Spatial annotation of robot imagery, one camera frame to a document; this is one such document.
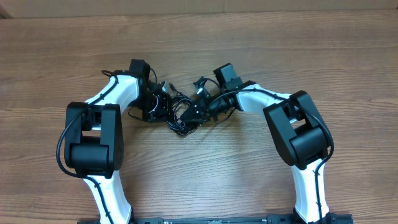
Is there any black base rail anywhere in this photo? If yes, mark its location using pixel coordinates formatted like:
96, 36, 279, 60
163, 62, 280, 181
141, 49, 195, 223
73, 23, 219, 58
77, 211, 354, 224

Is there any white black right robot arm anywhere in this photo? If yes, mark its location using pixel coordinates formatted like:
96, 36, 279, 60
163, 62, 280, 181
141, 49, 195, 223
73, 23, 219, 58
180, 63, 334, 223

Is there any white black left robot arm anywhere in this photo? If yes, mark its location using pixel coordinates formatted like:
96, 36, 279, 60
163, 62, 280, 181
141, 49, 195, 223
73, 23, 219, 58
56, 59, 170, 223

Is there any black USB cable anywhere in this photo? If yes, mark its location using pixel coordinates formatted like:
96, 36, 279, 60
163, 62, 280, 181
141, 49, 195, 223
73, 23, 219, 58
164, 82, 206, 138

